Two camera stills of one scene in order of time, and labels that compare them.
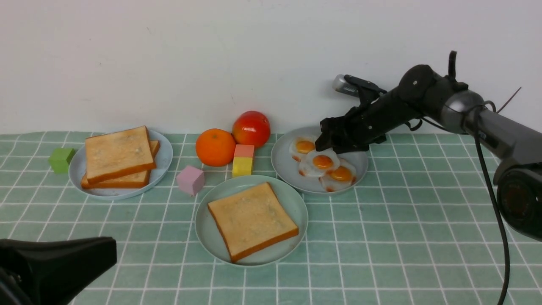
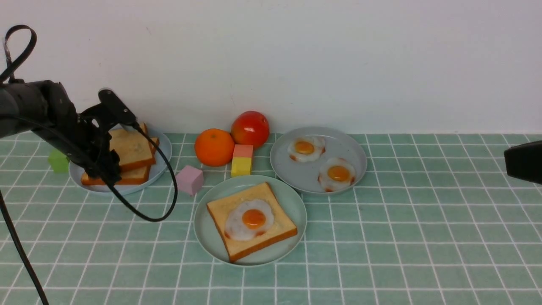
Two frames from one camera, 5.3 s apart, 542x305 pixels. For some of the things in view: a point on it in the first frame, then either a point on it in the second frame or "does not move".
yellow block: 241,166 does not move
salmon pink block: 244,150 does not move
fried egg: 317,163 -> 248,219
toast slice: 251,220 does not move
